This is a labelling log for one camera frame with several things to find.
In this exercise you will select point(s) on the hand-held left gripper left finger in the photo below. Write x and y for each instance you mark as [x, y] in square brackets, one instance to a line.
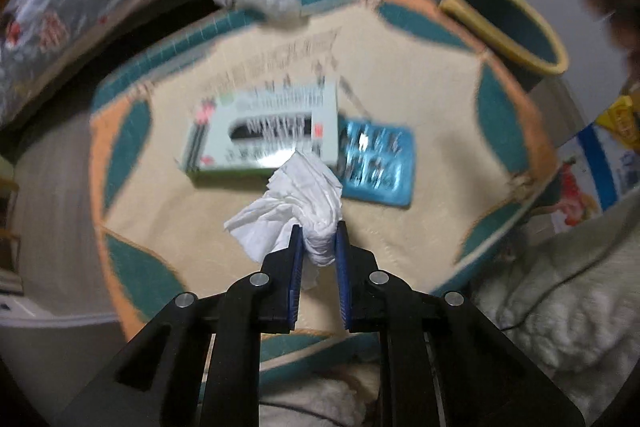
[296, 267]

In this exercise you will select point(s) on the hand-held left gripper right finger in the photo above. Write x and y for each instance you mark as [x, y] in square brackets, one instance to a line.
[342, 267]

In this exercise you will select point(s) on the white tissue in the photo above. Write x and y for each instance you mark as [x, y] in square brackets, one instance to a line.
[305, 202]

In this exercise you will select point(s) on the yellow rimmed teal waste bin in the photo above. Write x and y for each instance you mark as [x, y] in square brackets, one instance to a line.
[505, 22]

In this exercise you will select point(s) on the blue blister pack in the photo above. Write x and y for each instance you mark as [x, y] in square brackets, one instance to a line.
[380, 162]

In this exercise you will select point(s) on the patterned round stool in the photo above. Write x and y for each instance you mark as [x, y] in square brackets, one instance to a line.
[440, 187]

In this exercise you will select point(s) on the green cardboard box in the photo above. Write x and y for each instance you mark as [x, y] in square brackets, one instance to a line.
[260, 127]

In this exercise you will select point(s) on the yellow packet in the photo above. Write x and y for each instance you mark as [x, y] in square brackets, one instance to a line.
[622, 114]

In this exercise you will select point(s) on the white fluffy blanket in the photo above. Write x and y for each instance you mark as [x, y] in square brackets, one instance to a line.
[565, 307]

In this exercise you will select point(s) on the blue and white bag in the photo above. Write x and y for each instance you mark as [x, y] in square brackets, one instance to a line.
[590, 177]

